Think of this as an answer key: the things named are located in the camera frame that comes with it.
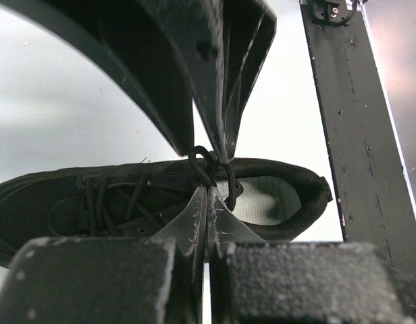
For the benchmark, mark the black sneaker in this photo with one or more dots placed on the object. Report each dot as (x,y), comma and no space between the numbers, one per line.
(44,204)

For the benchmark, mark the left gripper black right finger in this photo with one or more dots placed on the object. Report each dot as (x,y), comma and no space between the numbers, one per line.
(253,281)

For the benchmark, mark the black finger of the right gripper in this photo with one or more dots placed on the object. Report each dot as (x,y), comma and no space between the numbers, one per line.
(121,38)
(221,47)

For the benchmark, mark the black shoelace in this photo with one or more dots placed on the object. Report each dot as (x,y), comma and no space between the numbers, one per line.
(141,199)

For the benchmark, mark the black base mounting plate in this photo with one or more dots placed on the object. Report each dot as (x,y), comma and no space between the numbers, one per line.
(371,185)

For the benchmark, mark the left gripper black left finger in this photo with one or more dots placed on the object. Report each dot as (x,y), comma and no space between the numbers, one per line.
(111,280)

